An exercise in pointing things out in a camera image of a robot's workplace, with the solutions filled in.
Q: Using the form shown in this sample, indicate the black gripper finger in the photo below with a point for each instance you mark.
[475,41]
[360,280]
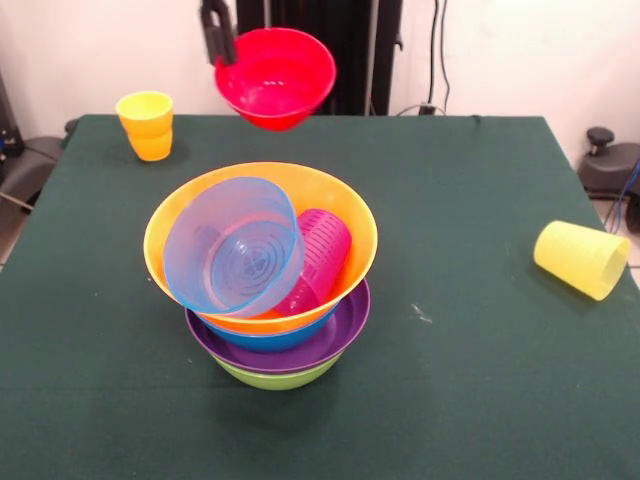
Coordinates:
[227,37]
[209,35]

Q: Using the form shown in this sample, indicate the small red bowl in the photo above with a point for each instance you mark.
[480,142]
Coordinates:
[280,80]

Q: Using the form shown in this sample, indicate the large orange bowl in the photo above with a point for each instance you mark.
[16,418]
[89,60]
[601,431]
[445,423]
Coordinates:
[345,200]

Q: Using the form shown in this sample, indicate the small blue bowl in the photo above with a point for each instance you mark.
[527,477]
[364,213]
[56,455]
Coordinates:
[230,250]

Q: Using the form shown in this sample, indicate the purple cup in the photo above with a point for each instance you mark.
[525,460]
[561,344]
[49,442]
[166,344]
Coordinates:
[322,250]

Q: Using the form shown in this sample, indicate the large blue bowl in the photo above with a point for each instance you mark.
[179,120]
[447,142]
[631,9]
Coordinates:
[270,340]

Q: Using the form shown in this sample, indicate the purple bowl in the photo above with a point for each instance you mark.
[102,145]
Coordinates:
[350,325]

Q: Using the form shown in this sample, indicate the green bowl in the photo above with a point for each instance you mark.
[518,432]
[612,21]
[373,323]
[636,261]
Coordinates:
[277,380]

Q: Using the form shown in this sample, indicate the pale yellow translucent cup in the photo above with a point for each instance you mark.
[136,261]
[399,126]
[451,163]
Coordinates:
[575,257]

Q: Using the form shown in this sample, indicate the orange yellow cup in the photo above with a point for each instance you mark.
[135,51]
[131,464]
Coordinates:
[147,130]

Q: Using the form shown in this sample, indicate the black power plug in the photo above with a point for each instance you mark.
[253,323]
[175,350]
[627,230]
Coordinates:
[426,108]

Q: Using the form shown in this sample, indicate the dark green tablecloth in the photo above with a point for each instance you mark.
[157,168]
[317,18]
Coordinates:
[150,430]

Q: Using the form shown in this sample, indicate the black floor device with knob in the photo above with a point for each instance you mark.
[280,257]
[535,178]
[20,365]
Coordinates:
[610,170]

